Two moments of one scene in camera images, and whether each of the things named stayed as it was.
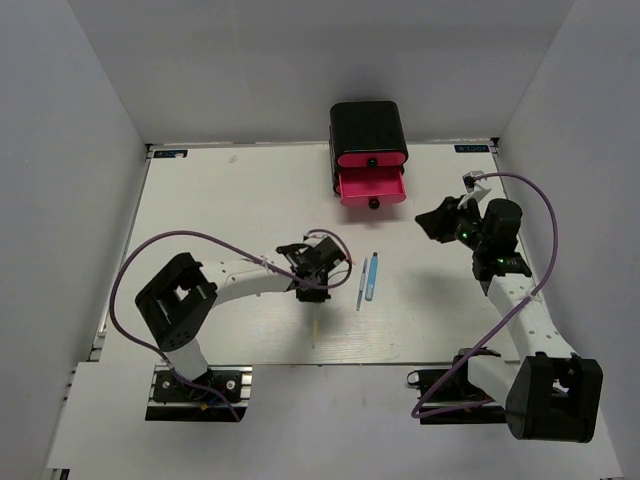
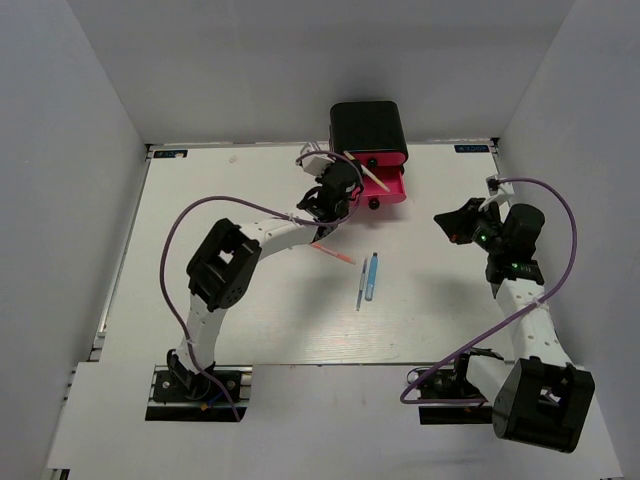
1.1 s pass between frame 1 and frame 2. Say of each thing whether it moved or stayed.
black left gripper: moved
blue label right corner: stayed
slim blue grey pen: stayed
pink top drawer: stayed
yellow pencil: moved
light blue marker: stayed
